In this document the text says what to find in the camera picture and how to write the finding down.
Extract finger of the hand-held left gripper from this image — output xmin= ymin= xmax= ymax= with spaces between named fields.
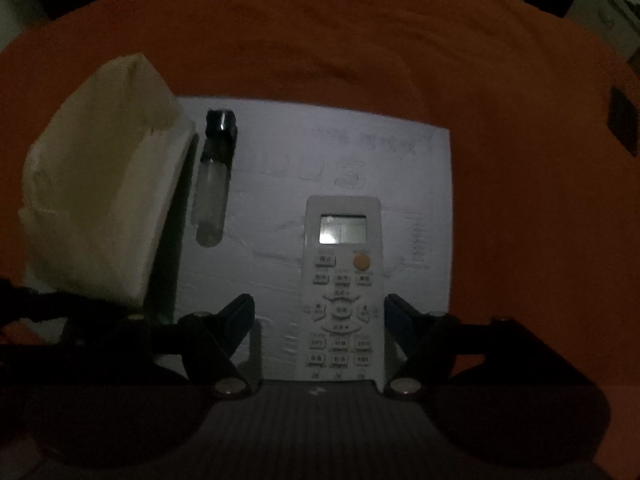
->
xmin=0 ymin=342 xmax=76 ymax=386
xmin=0 ymin=275 xmax=76 ymax=322

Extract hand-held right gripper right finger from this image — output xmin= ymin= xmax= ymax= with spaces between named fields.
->
xmin=382 ymin=294 xmax=598 ymax=401

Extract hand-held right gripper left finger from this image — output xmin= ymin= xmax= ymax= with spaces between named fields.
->
xmin=75 ymin=294 xmax=261 ymax=401

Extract white remote control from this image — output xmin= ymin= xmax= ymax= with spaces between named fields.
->
xmin=295 ymin=195 xmax=386 ymax=383

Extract cream tissue pack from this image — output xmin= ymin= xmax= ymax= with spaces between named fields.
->
xmin=17 ymin=52 xmax=197 ymax=311

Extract white paper sheet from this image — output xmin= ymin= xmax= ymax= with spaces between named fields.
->
xmin=145 ymin=95 xmax=453 ymax=383

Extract glass tube with black cap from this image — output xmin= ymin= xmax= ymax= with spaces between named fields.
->
xmin=191 ymin=108 xmax=239 ymax=247

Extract black wallet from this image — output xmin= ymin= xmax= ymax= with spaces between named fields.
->
xmin=607 ymin=86 xmax=640 ymax=157

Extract white cabinet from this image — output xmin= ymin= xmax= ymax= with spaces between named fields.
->
xmin=565 ymin=0 xmax=640 ymax=56

